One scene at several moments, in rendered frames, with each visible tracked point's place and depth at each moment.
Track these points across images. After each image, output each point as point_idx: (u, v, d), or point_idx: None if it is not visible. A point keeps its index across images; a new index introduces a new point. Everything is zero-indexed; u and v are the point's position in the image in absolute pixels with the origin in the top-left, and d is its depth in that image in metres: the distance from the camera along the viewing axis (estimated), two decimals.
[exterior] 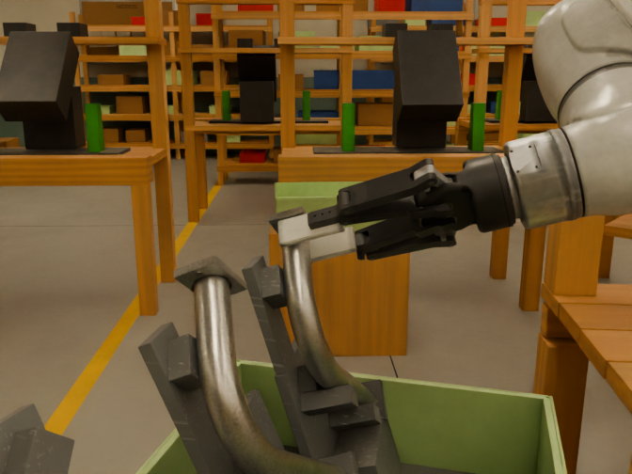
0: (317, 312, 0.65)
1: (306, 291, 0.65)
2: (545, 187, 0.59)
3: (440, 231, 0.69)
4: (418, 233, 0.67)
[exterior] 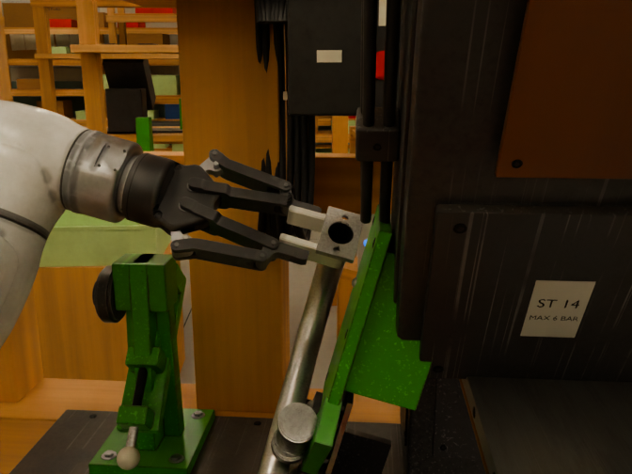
0: (312, 278, 0.76)
1: None
2: None
3: (189, 239, 0.67)
4: (217, 229, 0.70)
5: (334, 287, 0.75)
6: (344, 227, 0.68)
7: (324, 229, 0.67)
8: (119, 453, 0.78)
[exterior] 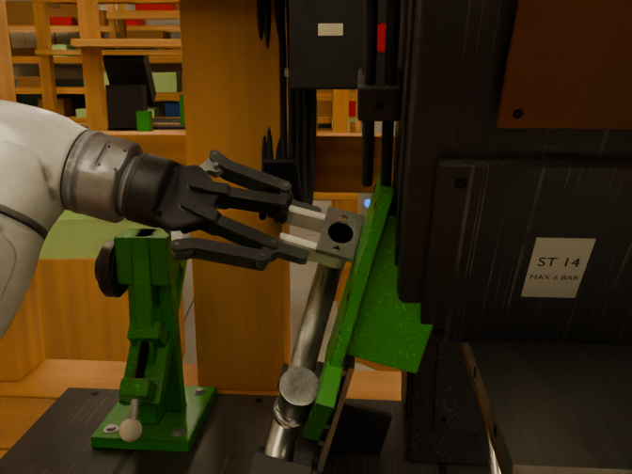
0: (312, 280, 0.76)
1: None
2: None
3: (189, 239, 0.67)
4: (217, 229, 0.70)
5: (334, 288, 0.74)
6: (344, 227, 0.68)
7: (324, 228, 0.67)
8: (121, 425, 0.79)
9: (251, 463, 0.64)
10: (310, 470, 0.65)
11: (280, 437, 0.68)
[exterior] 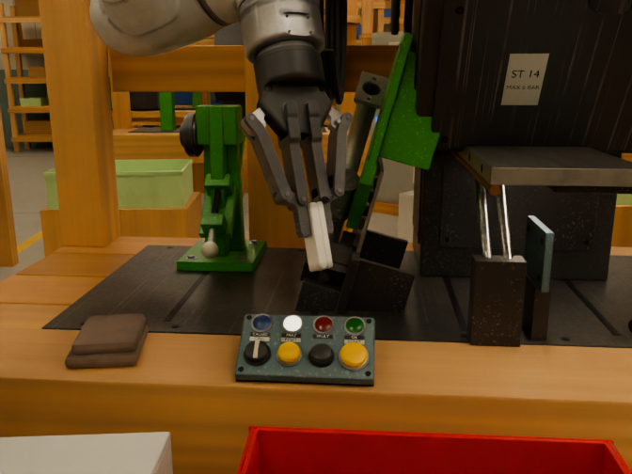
0: (347, 136, 1.00)
1: None
2: None
3: (262, 127, 0.69)
4: None
5: (364, 141, 0.99)
6: (373, 86, 0.93)
7: (359, 85, 0.91)
8: (204, 244, 1.04)
9: None
10: (352, 249, 0.90)
11: None
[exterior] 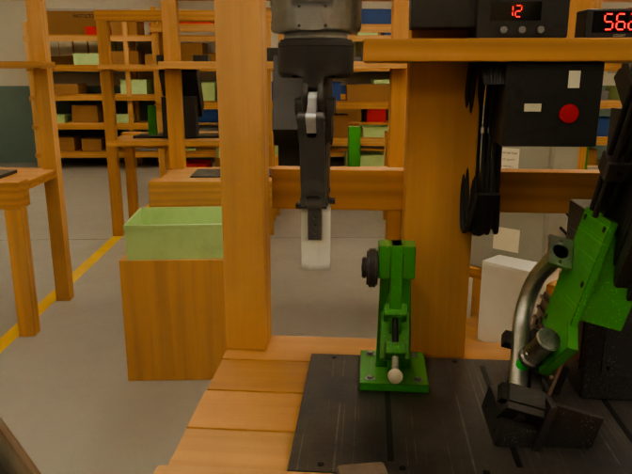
0: (525, 281, 1.13)
1: (532, 269, 1.13)
2: (346, 4, 0.60)
3: None
4: (332, 136, 0.67)
5: (541, 287, 1.12)
6: (560, 247, 1.06)
7: (550, 248, 1.04)
8: (391, 372, 1.17)
9: (509, 388, 1.03)
10: (545, 393, 1.03)
11: (520, 383, 1.05)
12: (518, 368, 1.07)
